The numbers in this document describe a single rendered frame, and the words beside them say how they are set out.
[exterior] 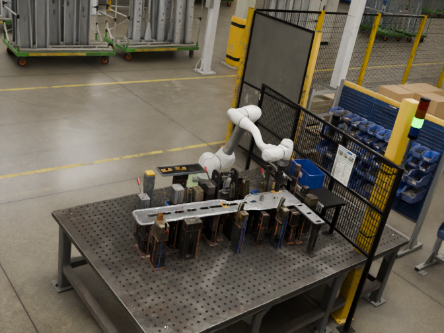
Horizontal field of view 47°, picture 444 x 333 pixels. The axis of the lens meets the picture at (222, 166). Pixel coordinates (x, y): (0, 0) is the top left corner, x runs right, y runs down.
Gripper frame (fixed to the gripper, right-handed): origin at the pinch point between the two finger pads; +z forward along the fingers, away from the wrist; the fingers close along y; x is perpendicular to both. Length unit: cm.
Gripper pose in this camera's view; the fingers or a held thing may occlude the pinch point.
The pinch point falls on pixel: (277, 187)
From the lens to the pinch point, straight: 405.4
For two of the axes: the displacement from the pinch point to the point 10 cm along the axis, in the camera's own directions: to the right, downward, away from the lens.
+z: -1.5, 8.9, 4.3
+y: 4.7, 4.5, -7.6
